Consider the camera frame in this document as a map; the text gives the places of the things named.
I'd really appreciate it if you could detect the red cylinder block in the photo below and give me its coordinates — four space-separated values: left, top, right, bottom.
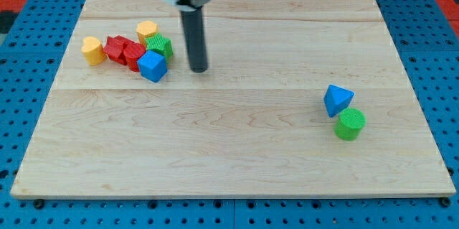
123 43 146 72

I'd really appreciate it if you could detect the yellow hexagon block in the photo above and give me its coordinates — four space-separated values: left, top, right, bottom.
136 20 158 46

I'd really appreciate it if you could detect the light wooden board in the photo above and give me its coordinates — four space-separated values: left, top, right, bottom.
11 0 455 200

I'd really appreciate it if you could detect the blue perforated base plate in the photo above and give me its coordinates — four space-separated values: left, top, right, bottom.
1 0 458 228

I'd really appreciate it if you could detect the green circle block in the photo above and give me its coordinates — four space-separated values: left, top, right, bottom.
333 108 366 141

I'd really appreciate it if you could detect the red angular block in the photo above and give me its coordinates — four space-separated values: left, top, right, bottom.
103 35 134 65

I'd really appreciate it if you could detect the blue cube block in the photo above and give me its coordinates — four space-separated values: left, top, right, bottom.
137 50 168 83

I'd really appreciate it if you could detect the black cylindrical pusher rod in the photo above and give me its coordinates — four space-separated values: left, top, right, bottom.
181 8 208 73

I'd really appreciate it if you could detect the green star block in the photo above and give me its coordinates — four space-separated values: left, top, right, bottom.
145 33 174 62

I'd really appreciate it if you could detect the yellow heart block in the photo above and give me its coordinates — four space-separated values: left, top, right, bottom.
81 37 107 66

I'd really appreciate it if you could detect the blue triangle block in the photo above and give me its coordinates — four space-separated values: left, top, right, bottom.
323 84 355 118

